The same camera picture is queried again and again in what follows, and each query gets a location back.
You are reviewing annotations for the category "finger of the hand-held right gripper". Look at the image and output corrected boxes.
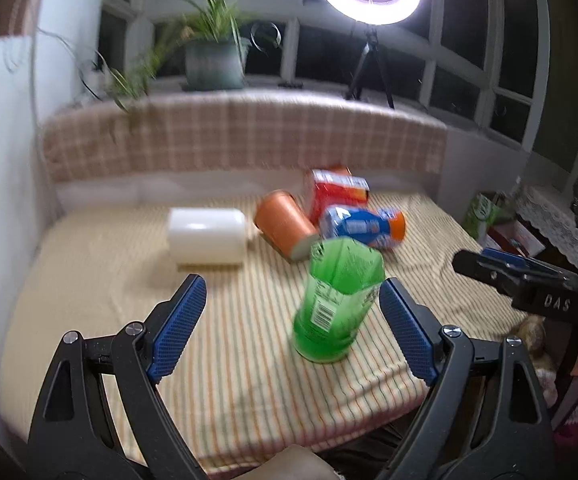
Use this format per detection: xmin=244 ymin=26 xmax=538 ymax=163
xmin=452 ymin=250 xmax=578 ymax=312
xmin=481 ymin=247 xmax=540 ymax=268

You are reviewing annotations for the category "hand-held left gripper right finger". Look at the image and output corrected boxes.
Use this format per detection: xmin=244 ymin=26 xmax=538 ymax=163
xmin=373 ymin=277 xmax=557 ymax=480

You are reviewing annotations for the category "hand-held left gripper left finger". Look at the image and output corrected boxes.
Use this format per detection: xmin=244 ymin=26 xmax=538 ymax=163
xmin=26 ymin=274 xmax=209 ymax=480

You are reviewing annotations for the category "green plastic bottle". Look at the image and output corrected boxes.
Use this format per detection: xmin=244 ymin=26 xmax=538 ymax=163
xmin=293 ymin=239 xmax=386 ymax=364

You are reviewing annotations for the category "white cup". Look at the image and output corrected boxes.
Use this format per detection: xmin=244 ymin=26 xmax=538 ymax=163
xmin=168 ymin=207 xmax=248 ymax=268

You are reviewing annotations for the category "orange cup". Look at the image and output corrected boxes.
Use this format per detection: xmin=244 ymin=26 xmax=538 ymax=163
xmin=254 ymin=190 xmax=321 ymax=262

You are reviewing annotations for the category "pink box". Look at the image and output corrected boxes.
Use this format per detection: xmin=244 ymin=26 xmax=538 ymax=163
xmin=486 ymin=219 xmax=546 ymax=262

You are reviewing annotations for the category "white lace cloth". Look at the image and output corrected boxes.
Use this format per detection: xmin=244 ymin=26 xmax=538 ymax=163
xmin=514 ymin=184 xmax=578 ymax=261

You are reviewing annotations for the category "green carton box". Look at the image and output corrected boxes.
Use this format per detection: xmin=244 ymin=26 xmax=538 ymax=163
xmin=463 ymin=192 xmax=504 ymax=240

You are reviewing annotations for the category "brown plush toy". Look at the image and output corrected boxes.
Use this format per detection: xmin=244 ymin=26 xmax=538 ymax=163
xmin=509 ymin=316 xmax=561 ymax=407

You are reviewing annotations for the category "striped bed sheet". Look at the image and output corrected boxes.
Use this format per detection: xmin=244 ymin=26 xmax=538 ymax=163
xmin=0 ymin=191 xmax=527 ymax=471

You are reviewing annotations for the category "blue bottle with orange cap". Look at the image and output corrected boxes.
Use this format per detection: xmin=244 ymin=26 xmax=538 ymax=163
xmin=319 ymin=205 xmax=406 ymax=252

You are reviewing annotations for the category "red orange carton box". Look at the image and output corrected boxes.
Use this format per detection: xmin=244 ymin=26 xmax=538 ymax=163
xmin=305 ymin=166 xmax=371 ymax=225

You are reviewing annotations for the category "beige cloth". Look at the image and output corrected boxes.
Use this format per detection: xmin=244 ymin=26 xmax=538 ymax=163
xmin=246 ymin=444 xmax=342 ymax=480

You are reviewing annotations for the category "plaid blanket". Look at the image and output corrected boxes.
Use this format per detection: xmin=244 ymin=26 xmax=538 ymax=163
xmin=43 ymin=87 xmax=448 ymax=184

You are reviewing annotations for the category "black tripod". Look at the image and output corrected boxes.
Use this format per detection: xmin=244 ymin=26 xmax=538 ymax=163
xmin=344 ymin=22 xmax=396 ymax=110

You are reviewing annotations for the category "potted green plant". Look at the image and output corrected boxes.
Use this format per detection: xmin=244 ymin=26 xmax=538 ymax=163
xmin=36 ymin=0 xmax=282 ymax=113

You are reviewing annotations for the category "white window frame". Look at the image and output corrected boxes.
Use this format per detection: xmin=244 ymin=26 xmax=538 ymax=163
xmin=100 ymin=0 xmax=557 ymax=157

